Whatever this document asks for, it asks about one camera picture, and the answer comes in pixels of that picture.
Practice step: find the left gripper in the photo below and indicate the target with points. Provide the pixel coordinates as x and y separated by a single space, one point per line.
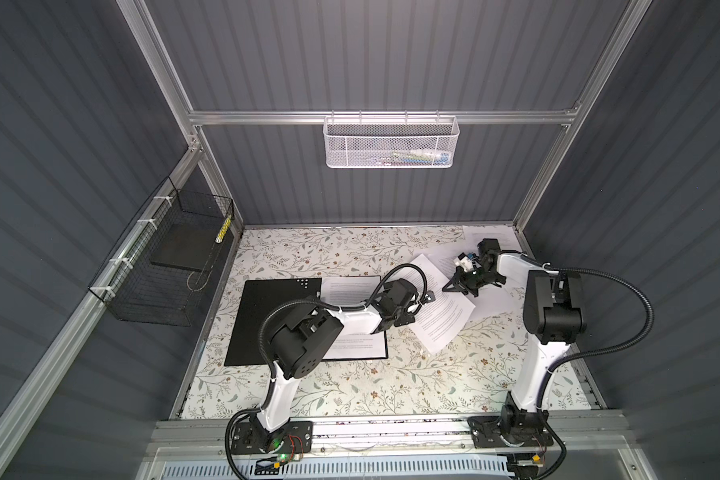
405 318

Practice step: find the yellow marker pen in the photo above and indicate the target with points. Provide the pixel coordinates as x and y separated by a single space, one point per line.
223 230

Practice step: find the floral table mat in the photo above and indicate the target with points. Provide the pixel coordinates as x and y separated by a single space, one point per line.
472 373

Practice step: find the black pad in basket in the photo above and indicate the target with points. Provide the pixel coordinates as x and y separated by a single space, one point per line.
186 247

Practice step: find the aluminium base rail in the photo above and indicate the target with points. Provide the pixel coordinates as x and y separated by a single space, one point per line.
404 434

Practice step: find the black wire basket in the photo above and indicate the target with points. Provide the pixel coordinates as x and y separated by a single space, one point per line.
134 290

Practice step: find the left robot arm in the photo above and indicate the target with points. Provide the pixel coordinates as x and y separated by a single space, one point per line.
297 335

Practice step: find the white wire mesh basket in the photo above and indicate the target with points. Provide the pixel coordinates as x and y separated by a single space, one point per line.
350 139

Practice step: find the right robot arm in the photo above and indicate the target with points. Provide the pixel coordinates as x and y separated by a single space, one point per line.
553 317

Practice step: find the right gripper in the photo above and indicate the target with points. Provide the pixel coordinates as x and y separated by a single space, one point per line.
459 285

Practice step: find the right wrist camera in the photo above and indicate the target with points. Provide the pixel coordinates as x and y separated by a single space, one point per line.
466 262

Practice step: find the pens in white basket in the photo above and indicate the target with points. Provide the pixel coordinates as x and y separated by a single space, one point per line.
415 157

